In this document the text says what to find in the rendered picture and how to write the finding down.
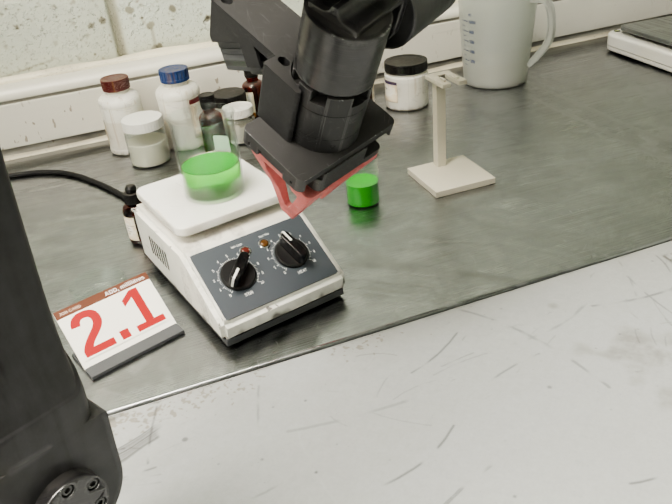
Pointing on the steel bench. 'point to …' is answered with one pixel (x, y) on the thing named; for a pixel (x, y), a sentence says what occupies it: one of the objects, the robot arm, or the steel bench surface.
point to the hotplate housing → (151, 228)
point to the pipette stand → (446, 170)
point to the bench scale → (645, 42)
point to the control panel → (270, 281)
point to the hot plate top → (187, 216)
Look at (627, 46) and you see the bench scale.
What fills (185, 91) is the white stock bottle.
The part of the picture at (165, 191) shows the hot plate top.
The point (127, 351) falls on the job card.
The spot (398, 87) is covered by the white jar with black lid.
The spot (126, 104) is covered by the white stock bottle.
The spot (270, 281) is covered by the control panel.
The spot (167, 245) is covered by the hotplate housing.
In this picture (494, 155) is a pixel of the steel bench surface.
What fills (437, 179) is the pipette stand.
